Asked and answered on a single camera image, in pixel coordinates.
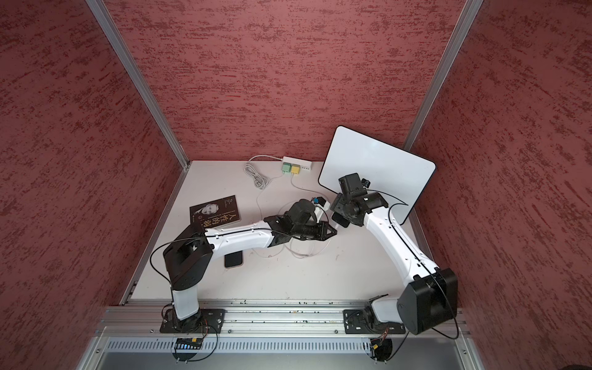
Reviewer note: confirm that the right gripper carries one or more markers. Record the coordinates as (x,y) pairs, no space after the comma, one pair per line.
(338,205)

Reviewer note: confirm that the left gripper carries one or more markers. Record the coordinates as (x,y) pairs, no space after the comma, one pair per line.
(321,234)

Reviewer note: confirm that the green-edged black phone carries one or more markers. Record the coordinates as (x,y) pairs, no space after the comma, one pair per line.
(341,219)

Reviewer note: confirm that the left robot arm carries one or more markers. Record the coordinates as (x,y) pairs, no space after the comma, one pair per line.
(188,256)

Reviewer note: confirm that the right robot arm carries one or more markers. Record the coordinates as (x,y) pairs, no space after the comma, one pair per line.
(430,293)

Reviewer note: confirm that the white board tablet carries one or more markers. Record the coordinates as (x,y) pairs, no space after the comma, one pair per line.
(400,175)

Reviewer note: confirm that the white power strip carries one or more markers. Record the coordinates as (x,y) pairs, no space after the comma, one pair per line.
(304,164)

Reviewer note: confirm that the green charger plug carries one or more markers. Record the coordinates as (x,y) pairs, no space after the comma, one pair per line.
(286,167)

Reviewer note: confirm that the dark book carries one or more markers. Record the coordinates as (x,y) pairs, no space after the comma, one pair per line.
(215,213)

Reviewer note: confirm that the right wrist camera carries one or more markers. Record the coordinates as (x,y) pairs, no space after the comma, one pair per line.
(353,186)

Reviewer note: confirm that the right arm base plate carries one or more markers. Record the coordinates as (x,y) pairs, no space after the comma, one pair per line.
(363,321)

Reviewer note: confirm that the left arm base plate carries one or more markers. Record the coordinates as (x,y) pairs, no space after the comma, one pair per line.
(206,321)

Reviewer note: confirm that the aluminium rail frame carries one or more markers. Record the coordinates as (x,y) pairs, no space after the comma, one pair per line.
(263,334)

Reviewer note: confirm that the right corner aluminium post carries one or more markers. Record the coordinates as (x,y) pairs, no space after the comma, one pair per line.
(454,45)

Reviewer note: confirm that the corner aluminium post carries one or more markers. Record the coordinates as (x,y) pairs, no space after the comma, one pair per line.
(109,28)
(454,45)

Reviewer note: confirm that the left corner aluminium post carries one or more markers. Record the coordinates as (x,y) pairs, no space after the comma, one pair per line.
(109,28)

